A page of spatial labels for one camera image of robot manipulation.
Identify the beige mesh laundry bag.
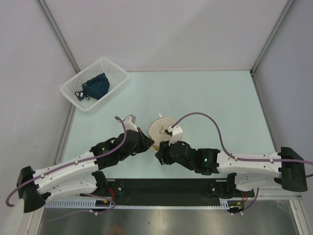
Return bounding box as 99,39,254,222
147,113,176,152

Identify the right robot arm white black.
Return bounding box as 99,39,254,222
155,141,308,196

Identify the white plastic perforated basket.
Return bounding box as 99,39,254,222
60,58,129,114

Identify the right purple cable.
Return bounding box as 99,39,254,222
171,112,313,216

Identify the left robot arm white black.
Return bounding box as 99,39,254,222
16,129,154,213

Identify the right aluminium frame post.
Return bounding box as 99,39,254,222
250,0,297,76

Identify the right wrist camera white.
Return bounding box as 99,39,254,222
166,125,183,145

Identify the dark blue bra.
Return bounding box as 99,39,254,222
74,73,110,101

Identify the left aluminium frame post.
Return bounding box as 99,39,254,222
35,0,80,73

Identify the aluminium frame post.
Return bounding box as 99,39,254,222
250,0,297,76
35,0,80,73

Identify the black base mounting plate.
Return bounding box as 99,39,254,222
92,178,255,206

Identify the white slotted cable duct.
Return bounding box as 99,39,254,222
45,198,238,210

